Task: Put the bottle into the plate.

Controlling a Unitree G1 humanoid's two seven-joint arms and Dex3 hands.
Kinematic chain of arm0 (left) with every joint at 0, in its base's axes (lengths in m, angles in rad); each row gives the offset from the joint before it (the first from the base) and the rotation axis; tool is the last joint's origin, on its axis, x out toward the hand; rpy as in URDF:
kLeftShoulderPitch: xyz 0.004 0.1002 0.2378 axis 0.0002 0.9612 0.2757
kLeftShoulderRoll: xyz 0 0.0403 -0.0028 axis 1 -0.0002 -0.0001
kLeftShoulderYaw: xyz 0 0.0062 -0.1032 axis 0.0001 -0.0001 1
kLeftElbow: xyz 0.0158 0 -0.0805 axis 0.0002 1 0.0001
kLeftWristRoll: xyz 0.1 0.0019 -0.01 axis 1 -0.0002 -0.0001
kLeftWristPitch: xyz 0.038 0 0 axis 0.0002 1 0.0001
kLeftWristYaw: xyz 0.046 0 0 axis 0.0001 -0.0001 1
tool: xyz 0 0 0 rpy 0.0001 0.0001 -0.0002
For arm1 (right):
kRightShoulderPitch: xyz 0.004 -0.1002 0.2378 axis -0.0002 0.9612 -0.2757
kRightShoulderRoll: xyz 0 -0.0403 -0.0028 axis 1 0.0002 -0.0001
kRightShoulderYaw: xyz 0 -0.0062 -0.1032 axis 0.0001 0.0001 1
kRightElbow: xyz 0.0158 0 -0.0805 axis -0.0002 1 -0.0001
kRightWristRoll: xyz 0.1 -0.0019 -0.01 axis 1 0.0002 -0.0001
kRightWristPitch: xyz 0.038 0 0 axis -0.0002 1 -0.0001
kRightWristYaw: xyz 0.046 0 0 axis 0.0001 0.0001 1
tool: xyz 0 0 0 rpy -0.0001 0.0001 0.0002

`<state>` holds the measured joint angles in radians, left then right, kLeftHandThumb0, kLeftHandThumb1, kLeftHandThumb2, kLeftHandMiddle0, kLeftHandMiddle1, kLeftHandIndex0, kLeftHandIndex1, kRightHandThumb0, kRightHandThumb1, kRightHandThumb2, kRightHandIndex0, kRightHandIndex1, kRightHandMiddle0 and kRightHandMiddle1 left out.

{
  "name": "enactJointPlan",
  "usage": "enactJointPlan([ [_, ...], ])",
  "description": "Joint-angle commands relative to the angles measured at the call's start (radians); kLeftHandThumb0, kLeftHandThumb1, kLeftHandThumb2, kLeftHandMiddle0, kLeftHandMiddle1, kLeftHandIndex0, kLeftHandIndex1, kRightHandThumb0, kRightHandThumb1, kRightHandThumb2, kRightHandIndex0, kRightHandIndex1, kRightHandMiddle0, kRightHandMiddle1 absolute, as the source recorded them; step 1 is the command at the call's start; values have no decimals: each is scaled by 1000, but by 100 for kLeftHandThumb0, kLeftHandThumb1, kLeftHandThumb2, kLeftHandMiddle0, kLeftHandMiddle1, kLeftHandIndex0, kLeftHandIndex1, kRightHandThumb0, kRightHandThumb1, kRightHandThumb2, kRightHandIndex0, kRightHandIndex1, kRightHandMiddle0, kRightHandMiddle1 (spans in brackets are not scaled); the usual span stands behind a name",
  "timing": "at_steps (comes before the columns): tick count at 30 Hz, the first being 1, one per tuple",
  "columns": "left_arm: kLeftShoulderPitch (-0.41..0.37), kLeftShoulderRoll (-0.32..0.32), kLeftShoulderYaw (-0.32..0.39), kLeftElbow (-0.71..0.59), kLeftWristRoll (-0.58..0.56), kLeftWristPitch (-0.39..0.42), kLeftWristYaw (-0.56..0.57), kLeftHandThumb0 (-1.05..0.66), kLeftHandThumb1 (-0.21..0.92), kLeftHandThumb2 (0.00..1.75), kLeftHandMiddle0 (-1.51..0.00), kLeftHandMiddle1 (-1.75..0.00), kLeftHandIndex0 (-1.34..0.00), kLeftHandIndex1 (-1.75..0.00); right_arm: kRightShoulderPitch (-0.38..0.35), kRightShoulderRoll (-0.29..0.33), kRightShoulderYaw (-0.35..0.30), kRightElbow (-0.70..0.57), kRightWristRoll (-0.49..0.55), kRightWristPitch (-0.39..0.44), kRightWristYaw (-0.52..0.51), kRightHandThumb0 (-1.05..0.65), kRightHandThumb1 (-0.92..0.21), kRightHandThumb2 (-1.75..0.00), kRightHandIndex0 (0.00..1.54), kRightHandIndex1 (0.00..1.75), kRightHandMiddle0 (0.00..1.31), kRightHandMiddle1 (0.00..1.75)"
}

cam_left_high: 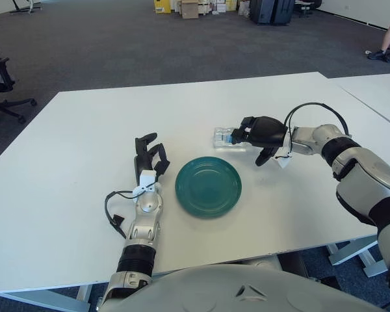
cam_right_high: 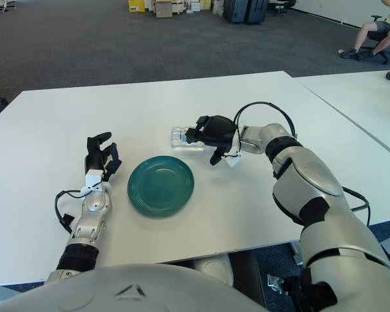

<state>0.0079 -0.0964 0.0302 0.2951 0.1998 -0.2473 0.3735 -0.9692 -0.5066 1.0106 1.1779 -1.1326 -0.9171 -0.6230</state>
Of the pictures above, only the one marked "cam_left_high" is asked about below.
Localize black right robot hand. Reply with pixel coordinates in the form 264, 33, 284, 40
230, 116, 289, 168

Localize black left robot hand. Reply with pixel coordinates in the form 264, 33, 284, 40
133, 131, 171, 183

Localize clear glass cup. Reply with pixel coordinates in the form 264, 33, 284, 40
212, 126, 257, 153

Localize green round plate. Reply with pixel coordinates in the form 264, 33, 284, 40
174, 156, 243, 218

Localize black hard case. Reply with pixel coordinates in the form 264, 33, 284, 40
271, 0, 295, 26

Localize dark blue hard case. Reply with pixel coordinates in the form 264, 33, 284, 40
249, 0, 276, 24

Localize stack of white boxes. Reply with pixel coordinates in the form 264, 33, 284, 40
199, 0, 239, 16

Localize brown cardboard box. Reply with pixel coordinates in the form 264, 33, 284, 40
181, 0, 201, 19

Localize grey robot torso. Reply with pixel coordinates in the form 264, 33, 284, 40
97, 263, 387, 312

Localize yellow box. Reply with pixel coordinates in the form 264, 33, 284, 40
153, 0, 172, 14

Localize seated person in shorts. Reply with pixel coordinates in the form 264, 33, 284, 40
367, 21, 390, 62

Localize black empty office chair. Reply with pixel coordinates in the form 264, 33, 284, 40
0, 22, 38, 126

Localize white floor rack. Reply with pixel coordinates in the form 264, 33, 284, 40
10, 0, 42, 13

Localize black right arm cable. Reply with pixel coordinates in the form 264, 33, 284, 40
284, 102, 352, 137

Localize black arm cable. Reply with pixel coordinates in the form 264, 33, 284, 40
284, 102, 352, 137
104, 190, 139, 240

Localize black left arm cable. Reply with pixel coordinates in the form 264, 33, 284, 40
104, 190, 139, 240

